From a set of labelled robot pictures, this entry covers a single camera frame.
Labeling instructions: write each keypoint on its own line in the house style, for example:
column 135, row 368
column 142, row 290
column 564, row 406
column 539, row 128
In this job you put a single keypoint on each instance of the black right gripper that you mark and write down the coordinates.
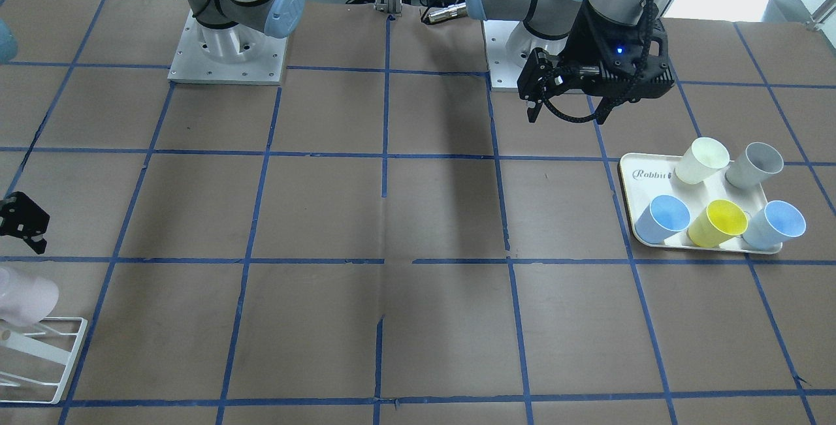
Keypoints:
column 24, row 217

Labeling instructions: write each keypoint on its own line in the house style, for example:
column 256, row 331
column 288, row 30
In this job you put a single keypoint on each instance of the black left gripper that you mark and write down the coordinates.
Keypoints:
column 583, row 47

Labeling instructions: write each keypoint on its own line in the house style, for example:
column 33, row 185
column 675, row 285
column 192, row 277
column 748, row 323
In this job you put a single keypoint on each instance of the pink cup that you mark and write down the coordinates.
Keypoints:
column 26, row 298

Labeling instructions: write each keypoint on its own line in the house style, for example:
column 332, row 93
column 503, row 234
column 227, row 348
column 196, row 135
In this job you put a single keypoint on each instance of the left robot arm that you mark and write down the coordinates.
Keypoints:
column 553, row 19

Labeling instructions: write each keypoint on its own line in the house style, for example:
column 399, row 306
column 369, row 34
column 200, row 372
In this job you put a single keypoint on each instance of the blue cup near tray corner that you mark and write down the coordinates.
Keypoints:
column 665, row 216

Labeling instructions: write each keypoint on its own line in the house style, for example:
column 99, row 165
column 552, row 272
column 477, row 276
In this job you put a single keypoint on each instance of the cream white cup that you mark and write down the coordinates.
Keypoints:
column 703, row 158

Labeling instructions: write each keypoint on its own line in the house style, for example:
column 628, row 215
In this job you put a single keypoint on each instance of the yellow cup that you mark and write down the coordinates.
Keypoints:
column 717, row 223

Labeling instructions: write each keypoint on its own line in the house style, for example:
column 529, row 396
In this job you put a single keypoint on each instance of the grey cup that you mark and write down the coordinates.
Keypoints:
column 758, row 162

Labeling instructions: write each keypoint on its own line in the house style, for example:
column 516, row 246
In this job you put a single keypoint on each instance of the light blue cup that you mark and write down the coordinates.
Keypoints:
column 777, row 222

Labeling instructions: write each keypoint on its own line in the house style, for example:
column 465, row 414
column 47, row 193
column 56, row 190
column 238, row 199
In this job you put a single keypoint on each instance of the silver cylindrical connector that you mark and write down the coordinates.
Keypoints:
column 445, row 14

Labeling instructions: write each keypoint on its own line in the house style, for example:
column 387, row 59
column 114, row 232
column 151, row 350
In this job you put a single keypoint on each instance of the cream rabbit tray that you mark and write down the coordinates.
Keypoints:
column 645, row 176

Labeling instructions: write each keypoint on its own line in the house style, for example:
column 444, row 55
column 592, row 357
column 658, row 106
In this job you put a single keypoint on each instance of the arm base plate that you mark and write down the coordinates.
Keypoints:
column 235, row 56
column 507, row 45

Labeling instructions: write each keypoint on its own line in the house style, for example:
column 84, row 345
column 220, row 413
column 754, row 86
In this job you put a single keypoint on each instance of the white wire cup rack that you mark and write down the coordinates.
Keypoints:
column 38, row 361

